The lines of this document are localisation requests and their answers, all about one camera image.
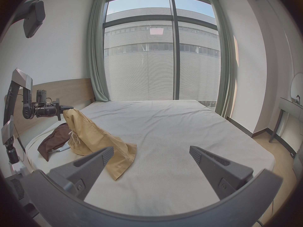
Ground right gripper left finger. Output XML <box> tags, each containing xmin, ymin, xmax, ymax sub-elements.
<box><xmin>48</xmin><ymin>146</ymin><xmax>115</xmax><ymax>201</ymax></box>

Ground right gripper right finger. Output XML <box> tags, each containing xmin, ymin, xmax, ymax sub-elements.
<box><xmin>189</xmin><ymin>146</ymin><xmax>254</xmax><ymax>202</ymax></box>

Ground tan trousers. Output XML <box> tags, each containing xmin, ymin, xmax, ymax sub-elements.
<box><xmin>62</xmin><ymin>108</ymin><xmax>138</xmax><ymax>181</ymax></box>

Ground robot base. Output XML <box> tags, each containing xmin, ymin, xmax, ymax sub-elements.
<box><xmin>4</xmin><ymin>160</ymin><xmax>39</xmax><ymax>219</ymax></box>

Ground bed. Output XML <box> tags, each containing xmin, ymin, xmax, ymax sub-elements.
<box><xmin>4</xmin><ymin>78</ymin><xmax>276</xmax><ymax>217</ymax></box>

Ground brown garment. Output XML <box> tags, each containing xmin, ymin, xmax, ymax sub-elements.
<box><xmin>37</xmin><ymin>123</ymin><xmax>72</xmax><ymax>162</ymax></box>

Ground pale blue garment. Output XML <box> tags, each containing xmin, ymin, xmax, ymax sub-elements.
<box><xmin>48</xmin><ymin>145</ymin><xmax>71</xmax><ymax>153</ymax></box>

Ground grey-green curtain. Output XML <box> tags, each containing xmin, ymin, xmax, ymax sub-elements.
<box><xmin>87</xmin><ymin>0</ymin><xmax>112</xmax><ymax>102</ymax></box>
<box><xmin>208</xmin><ymin>0</ymin><xmax>238</xmax><ymax>118</ymax></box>

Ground grey dressing table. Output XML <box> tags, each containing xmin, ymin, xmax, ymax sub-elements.
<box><xmin>269</xmin><ymin>97</ymin><xmax>303</xmax><ymax>144</ymax></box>

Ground round mirror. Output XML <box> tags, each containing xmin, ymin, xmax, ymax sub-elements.
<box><xmin>290</xmin><ymin>73</ymin><xmax>303</xmax><ymax>103</ymax></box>

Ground window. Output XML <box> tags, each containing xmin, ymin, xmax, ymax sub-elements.
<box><xmin>102</xmin><ymin>0</ymin><xmax>225</xmax><ymax>109</ymax></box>

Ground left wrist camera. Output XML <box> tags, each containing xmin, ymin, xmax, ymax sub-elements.
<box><xmin>36</xmin><ymin>90</ymin><xmax>48</xmax><ymax>103</ymax></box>

